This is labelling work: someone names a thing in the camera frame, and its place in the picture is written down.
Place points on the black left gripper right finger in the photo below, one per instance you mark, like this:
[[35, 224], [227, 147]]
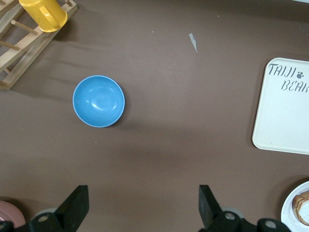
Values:
[[208, 207]]

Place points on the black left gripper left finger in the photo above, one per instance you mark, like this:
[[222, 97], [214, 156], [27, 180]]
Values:
[[72, 207]]

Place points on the white round plate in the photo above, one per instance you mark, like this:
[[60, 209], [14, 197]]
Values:
[[287, 213]]

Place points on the white sandwich filling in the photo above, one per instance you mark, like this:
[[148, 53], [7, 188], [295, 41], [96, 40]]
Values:
[[305, 210]]

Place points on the pink bowl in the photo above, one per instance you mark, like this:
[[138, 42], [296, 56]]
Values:
[[10, 212]]

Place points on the toasted bread slice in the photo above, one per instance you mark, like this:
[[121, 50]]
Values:
[[295, 205]]

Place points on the blue bowl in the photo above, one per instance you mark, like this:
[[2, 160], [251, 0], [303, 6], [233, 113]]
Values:
[[99, 101]]

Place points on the cream tray with bear print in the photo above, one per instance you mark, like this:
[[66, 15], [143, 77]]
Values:
[[286, 116]]

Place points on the wooden peg drying rack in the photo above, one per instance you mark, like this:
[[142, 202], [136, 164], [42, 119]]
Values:
[[25, 56]]

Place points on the small grey paper scrap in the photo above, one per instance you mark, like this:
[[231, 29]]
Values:
[[193, 39]]

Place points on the yellow plastic cup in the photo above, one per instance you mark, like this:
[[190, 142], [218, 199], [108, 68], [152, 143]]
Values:
[[42, 13]]

